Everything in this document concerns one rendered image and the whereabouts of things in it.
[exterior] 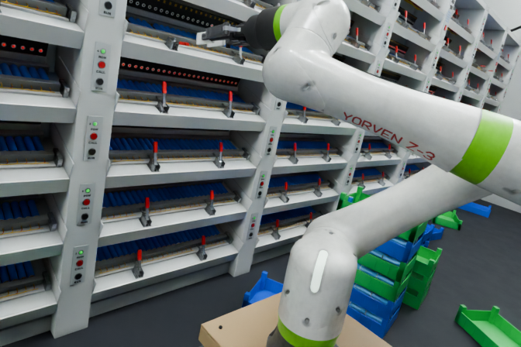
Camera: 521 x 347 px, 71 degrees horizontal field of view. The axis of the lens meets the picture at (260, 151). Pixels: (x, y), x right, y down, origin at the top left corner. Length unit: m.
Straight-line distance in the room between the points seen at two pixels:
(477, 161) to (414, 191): 0.22
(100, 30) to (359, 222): 0.77
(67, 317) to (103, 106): 0.63
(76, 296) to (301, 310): 0.75
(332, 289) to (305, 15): 0.49
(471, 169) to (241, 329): 0.56
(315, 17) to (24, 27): 0.64
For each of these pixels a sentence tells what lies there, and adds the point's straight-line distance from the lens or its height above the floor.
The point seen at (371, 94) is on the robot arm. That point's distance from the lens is 0.63.
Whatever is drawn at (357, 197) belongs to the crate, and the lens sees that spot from 1.65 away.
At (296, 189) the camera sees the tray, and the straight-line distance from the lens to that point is 1.84.
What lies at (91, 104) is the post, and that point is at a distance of 1.05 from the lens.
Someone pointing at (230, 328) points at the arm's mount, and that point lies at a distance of 0.89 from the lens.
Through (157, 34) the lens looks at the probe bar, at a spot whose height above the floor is 0.91.
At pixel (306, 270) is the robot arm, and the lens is 0.69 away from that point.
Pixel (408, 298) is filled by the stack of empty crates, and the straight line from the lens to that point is 1.88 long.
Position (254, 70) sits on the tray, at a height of 0.87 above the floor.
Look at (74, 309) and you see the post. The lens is 1.30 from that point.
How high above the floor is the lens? 0.87
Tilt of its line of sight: 12 degrees down
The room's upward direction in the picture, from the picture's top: 12 degrees clockwise
